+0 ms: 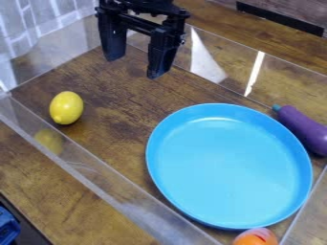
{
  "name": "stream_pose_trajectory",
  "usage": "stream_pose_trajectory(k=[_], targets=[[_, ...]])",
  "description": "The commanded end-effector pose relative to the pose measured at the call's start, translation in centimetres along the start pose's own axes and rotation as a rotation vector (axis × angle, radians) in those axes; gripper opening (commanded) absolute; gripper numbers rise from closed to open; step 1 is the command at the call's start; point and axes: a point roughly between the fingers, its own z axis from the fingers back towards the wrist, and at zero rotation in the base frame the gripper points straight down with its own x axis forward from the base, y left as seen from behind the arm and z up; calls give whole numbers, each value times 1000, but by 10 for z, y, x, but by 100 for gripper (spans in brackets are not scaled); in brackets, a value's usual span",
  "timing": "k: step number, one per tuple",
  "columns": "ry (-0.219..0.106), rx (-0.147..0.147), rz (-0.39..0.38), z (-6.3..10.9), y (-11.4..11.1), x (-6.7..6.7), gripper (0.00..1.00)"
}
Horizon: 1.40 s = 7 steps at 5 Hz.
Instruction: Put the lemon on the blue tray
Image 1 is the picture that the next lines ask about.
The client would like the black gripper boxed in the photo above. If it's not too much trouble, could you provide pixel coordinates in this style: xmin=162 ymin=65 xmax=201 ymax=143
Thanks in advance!
xmin=95 ymin=0 xmax=191 ymax=79

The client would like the yellow lemon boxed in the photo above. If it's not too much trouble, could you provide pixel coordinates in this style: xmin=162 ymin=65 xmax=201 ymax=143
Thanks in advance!
xmin=48 ymin=91 xmax=84 ymax=124

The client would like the blue oval tray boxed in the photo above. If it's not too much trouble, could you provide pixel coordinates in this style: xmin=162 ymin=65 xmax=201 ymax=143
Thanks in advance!
xmin=146 ymin=103 xmax=313 ymax=230

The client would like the purple toy eggplant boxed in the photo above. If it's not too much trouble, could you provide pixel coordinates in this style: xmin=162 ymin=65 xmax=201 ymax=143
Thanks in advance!
xmin=273 ymin=104 xmax=327 ymax=156

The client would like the blue object at corner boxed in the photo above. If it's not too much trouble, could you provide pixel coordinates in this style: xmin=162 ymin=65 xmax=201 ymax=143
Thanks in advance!
xmin=0 ymin=206 xmax=20 ymax=245

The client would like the orange toy fruit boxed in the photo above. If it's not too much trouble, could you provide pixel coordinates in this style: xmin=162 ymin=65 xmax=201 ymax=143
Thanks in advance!
xmin=233 ymin=228 xmax=279 ymax=245

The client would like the clear acrylic enclosure wall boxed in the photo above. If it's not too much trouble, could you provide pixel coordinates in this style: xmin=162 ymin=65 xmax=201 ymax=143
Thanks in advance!
xmin=0 ymin=17 xmax=327 ymax=245

